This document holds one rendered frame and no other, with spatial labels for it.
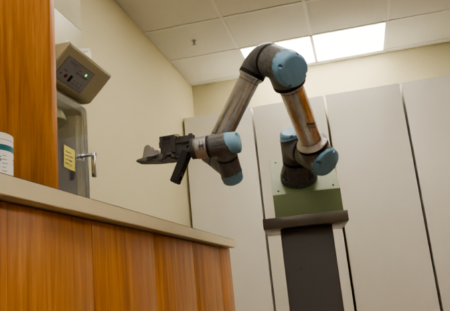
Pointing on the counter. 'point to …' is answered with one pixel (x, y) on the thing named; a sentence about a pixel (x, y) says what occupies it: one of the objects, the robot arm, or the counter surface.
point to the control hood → (87, 95)
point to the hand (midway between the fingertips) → (140, 162)
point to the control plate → (72, 67)
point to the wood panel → (29, 74)
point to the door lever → (92, 162)
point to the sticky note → (69, 158)
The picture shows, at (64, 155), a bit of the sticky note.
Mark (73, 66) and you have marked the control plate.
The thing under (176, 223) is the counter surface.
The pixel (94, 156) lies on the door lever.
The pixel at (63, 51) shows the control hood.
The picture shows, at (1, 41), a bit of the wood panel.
